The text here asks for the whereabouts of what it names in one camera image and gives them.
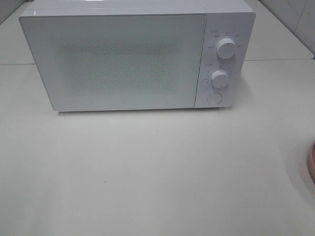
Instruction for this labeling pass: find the round white door button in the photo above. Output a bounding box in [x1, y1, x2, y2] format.
[207, 92, 222, 106]

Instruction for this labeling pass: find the lower white microwave knob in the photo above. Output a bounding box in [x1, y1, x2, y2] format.
[210, 70, 229, 89]

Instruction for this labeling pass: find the white microwave knob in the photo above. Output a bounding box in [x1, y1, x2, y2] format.
[216, 36, 237, 59]
[210, 70, 229, 89]

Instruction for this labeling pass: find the pink round plate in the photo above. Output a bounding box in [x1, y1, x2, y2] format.
[308, 143, 315, 183]

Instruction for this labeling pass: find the upper white microwave knob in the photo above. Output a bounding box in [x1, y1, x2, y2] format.
[216, 36, 237, 59]

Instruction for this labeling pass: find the white microwave door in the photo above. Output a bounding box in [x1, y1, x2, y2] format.
[20, 14, 206, 111]

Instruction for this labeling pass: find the white microwave oven body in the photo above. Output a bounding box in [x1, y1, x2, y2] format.
[19, 0, 256, 111]

